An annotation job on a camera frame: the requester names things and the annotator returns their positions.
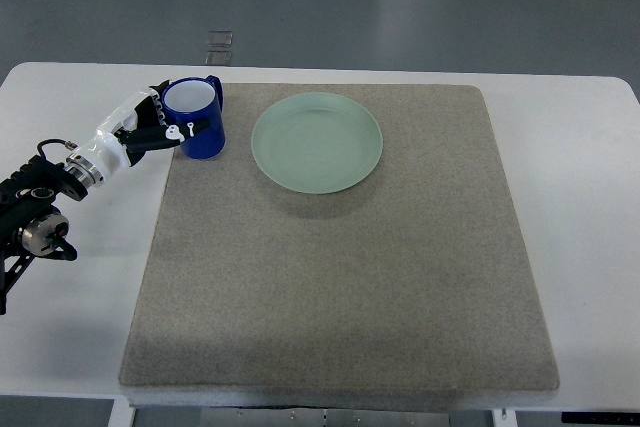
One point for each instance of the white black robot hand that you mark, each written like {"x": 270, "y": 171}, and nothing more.
{"x": 136, "y": 127}

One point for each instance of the blue mug white inside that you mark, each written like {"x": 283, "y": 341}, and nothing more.
{"x": 193, "y": 108}

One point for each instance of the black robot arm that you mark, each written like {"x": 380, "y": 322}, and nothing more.
{"x": 31, "y": 226}

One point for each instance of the metal floor socket plate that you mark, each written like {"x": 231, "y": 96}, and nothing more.
{"x": 219, "y": 48}

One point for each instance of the light green plate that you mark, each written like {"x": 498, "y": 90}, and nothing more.
{"x": 317, "y": 143}

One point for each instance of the grey felt mat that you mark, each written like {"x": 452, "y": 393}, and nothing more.
{"x": 413, "y": 283}

